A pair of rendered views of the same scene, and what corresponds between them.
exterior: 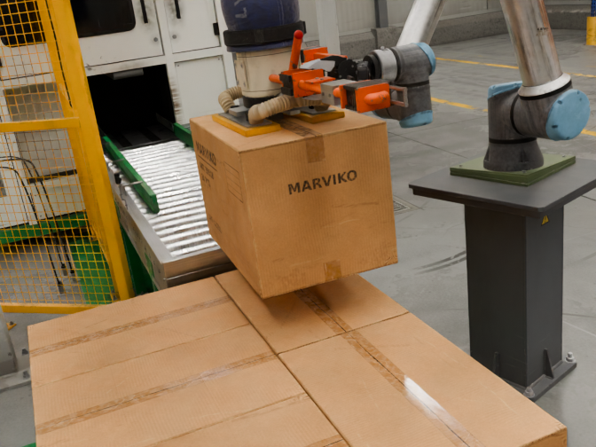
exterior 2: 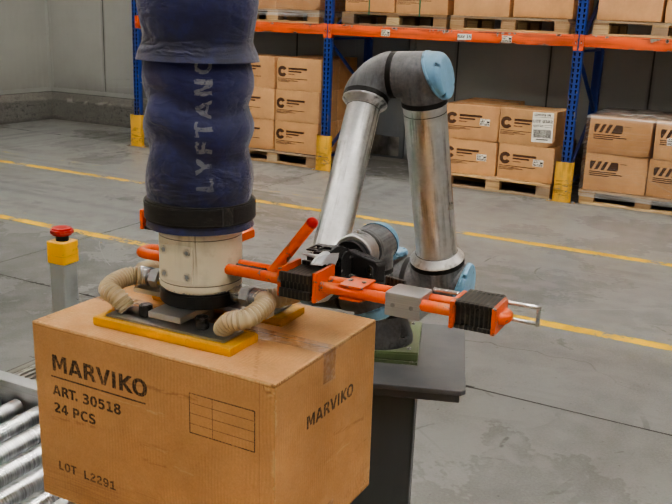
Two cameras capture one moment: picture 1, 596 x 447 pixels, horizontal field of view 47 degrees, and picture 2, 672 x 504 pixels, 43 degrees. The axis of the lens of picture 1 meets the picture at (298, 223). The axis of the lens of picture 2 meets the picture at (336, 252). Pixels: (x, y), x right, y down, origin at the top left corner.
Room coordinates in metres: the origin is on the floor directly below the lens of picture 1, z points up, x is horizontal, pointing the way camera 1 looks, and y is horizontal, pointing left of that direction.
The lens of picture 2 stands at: (0.57, 0.99, 1.69)
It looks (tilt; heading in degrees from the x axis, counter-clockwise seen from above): 16 degrees down; 316
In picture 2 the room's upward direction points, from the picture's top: 2 degrees clockwise
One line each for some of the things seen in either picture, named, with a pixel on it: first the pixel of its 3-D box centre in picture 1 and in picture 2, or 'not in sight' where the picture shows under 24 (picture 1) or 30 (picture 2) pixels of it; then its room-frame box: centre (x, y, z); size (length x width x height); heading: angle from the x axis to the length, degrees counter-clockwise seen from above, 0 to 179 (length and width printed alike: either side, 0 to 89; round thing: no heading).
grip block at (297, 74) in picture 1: (302, 82); (306, 280); (1.75, -0.06, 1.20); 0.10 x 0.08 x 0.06; 110
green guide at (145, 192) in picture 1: (118, 168); not in sight; (3.60, 0.91, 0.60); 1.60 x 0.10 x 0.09; 20
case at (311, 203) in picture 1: (286, 185); (208, 406); (1.97, 0.02, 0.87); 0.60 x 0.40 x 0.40; 18
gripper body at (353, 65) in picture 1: (350, 72); (336, 262); (1.80, -0.19, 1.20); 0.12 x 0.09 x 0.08; 111
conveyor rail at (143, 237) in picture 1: (121, 205); not in sight; (3.24, 0.85, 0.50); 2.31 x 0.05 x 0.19; 20
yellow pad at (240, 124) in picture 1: (243, 117); (173, 321); (1.95, 0.12, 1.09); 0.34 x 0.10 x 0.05; 20
